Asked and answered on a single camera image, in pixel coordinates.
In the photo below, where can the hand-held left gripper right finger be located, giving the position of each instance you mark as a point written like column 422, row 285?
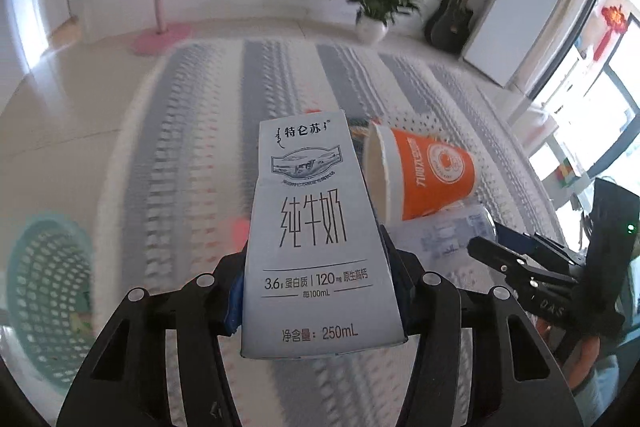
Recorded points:
column 401, row 277

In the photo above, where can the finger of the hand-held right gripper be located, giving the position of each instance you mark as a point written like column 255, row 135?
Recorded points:
column 500, row 259
column 520, row 237

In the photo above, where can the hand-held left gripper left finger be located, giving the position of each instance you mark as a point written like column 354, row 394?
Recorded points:
column 235, row 302

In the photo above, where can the clear plastic bottle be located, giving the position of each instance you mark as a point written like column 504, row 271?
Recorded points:
column 440, row 232

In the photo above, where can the white milk carton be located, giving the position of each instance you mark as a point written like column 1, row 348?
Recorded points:
column 315, row 232

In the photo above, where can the person's right forearm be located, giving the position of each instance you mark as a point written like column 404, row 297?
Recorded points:
column 592, row 362

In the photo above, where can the colourful toy block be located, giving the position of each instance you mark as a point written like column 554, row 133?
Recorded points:
column 562, row 172

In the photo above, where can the orange paper cup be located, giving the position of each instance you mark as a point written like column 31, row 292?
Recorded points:
column 430, row 172

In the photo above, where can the printed snack wrapper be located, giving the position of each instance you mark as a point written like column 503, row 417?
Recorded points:
column 358, row 130

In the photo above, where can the grey striped rug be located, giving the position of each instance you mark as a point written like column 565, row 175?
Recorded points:
column 190, row 147

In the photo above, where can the green plastic basket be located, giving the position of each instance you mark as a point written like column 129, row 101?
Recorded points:
column 47, row 302

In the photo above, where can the red knot decoration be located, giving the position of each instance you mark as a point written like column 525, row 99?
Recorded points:
column 614, row 24

